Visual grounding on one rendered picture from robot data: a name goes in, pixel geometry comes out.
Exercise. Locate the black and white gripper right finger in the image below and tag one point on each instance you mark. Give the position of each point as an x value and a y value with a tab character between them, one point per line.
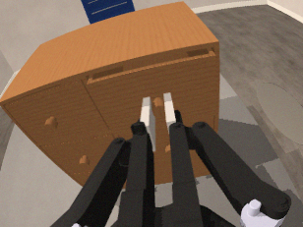
258	203

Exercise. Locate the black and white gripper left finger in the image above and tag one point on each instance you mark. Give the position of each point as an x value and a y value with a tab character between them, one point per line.
95	201

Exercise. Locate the brown wooden drawer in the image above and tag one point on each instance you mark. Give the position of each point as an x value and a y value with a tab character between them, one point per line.
69	106
90	150
83	176
191	82
162	141
163	173

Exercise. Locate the brown wooden chest of drawers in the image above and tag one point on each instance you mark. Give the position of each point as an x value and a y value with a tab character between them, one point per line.
115	42

